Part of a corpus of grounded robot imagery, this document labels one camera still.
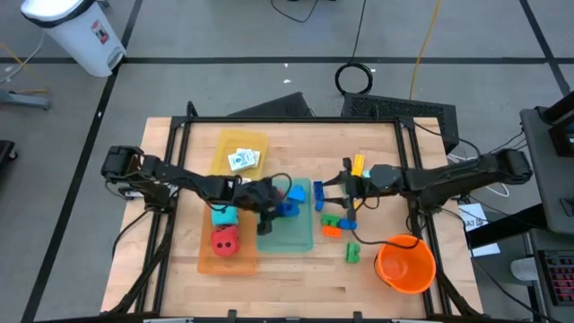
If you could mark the black aluminium table frame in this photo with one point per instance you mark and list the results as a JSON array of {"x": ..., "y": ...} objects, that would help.
[{"x": 269, "y": 119}]

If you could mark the green rectangular toy brick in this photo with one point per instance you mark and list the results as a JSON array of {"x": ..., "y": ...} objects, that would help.
[{"x": 329, "y": 220}]

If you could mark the light cyan plate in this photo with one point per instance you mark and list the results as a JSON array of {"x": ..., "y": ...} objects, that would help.
[{"x": 366, "y": 174}]

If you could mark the grey stand leg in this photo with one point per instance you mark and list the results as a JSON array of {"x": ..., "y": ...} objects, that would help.
[{"x": 27, "y": 99}]

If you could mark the green double-stud toy brick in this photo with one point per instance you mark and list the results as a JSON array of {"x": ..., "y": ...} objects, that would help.
[{"x": 352, "y": 252}]

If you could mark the long blue toy brick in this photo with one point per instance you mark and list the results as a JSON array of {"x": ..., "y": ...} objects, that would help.
[{"x": 319, "y": 193}]

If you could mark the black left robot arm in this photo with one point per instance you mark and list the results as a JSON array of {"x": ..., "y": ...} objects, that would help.
[{"x": 170, "y": 172}]

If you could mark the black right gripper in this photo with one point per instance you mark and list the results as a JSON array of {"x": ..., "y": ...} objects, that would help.
[{"x": 381, "y": 179}]

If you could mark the long yellow toy brick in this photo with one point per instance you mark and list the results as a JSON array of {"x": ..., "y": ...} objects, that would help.
[{"x": 359, "y": 163}]

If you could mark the black monitor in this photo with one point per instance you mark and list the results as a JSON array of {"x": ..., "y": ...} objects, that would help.
[{"x": 562, "y": 134}]

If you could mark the white pedal trash can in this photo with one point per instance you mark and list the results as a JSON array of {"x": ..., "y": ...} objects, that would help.
[{"x": 76, "y": 36}]

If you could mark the yellow translucent plastic bin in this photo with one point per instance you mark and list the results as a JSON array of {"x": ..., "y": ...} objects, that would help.
[{"x": 224, "y": 143}]

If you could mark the cyan foam die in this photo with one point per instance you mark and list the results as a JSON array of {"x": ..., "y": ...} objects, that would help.
[{"x": 224, "y": 216}]

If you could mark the red foam die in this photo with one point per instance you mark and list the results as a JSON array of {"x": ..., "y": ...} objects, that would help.
[{"x": 225, "y": 241}]

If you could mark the grey desk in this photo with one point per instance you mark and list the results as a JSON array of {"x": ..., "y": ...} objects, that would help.
[{"x": 547, "y": 179}]

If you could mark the black flat panel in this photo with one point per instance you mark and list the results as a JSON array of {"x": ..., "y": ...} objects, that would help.
[{"x": 282, "y": 107}]

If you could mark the backlit keyboard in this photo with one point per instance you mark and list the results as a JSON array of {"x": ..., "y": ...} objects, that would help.
[{"x": 560, "y": 278}]

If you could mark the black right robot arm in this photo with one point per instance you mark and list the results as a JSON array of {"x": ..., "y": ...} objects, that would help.
[{"x": 466, "y": 172}]

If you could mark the black desk beam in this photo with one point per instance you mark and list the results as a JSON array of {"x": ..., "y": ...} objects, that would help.
[{"x": 507, "y": 226}]

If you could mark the orange plastic bucket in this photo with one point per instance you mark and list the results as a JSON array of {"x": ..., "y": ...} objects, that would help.
[{"x": 406, "y": 264}]

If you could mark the yellow wedge toy brick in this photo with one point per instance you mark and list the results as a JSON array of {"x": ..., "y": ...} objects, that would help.
[{"x": 357, "y": 204}]

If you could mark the blue arch toy brick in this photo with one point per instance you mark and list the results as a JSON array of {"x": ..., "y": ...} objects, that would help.
[{"x": 297, "y": 194}]

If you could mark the white paper sheet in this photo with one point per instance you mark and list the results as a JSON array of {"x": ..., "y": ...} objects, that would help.
[{"x": 475, "y": 220}]

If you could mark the orange flat toy brick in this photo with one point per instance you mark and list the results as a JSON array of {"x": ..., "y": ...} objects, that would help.
[{"x": 332, "y": 232}]

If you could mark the orange translucent plastic bin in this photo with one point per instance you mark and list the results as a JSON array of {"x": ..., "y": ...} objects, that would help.
[{"x": 228, "y": 264}]

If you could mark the teal translucent plastic bin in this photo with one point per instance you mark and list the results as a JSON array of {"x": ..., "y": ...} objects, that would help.
[{"x": 291, "y": 233}]

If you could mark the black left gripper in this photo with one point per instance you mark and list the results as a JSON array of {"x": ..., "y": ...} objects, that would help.
[{"x": 258, "y": 195}]

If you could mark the blue two-stud toy brick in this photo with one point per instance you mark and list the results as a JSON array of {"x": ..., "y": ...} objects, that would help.
[{"x": 289, "y": 210}]

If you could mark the blue round-stud toy brick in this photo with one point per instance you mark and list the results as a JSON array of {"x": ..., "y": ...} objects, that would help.
[{"x": 348, "y": 223}]

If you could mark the white card pack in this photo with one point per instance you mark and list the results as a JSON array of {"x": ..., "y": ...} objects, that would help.
[{"x": 244, "y": 160}]

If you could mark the white computer mouse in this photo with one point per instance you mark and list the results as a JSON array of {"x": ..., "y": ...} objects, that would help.
[{"x": 524, "y": 269}]

